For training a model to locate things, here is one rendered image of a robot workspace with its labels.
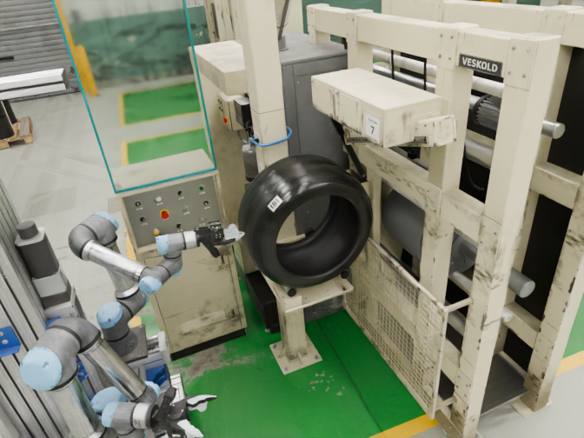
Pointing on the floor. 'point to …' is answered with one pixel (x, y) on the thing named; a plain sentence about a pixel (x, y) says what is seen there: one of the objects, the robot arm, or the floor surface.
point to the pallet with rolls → (9, 129)
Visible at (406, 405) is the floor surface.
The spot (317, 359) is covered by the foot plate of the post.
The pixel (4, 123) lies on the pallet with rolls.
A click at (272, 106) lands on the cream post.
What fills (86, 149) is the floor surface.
